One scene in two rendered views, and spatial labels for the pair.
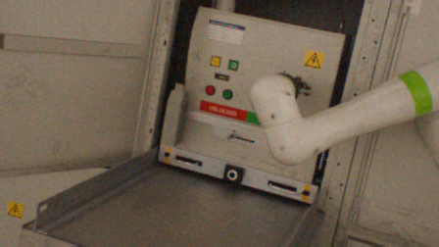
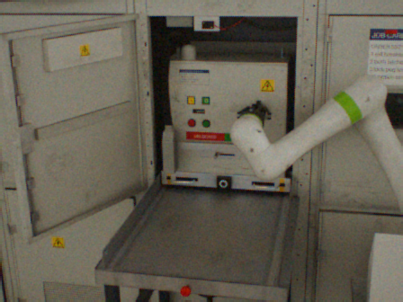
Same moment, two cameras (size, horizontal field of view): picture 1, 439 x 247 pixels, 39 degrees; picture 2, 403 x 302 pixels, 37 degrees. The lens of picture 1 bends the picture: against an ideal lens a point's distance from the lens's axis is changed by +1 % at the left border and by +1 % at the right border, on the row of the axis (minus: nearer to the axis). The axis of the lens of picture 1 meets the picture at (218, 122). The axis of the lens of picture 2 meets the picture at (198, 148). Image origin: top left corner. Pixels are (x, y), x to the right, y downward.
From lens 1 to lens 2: 57 cm
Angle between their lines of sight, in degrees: 8
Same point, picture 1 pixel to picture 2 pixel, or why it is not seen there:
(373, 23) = (307, 51)
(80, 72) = (92, 136)
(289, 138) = (266, 163)
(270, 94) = (246, 135)
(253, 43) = (218, 81)
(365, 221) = (329, 196)
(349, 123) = (307, 142)
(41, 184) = not seen: hidden behind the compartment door
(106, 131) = (119, 173)
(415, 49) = (342, 66)
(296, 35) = (250, 69)
